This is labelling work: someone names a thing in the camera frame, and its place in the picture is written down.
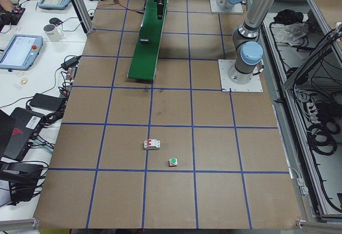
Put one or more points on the white mug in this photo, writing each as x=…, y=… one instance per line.
x=54, y=33

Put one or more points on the black laptop red logo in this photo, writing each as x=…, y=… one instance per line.
x=27, y=127

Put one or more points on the black capacitor block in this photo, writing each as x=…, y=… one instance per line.
x=144, y=40

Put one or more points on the green push button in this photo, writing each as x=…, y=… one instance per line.
x=173, y=162

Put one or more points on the white crumpled cloth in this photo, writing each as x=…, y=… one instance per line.
x=292, y=34

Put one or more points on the blue teach pendant near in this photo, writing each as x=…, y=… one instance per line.
x=21, y=52

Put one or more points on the white red circuit breaker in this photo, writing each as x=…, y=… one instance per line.
x=152, y=144

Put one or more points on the black docking station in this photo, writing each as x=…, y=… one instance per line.
x=22, y=178

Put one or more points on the black power brick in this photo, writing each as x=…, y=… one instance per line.
x=47, y=102

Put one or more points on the green conveyor belt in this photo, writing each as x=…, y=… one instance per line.
x=144, y=62

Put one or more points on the aluminium frame post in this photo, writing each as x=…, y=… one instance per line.
x=83, y=16

